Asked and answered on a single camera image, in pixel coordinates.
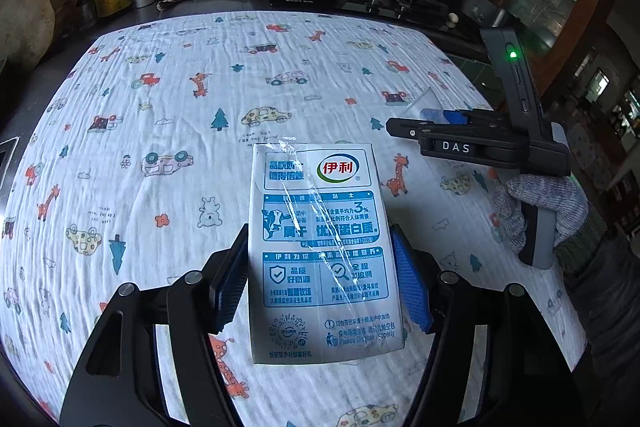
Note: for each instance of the clear plastic piece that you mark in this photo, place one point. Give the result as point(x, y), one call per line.
point(425, 102)

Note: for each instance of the black gas stove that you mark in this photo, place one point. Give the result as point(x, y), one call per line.
point(360, 2)

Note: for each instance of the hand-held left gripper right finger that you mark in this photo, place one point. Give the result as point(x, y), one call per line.
point(412, 282)

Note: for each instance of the white printed tablecloth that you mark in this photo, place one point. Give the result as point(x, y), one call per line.
point(150, 107)

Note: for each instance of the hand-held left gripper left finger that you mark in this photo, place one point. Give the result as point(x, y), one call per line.
point(230, 277)

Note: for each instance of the white and blue milk carton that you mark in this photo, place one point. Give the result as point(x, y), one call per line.
point(325, 257)

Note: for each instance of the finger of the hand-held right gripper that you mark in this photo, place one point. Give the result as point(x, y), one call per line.
point(405, 127)
point(445, 115)

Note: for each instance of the person's right hand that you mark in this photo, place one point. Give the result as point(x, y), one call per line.
point(570, 202)

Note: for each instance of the round wooden chopping block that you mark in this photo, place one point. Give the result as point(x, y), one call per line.
point(30, 17)

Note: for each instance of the white egg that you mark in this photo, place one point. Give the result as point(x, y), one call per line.
point(453, 20)

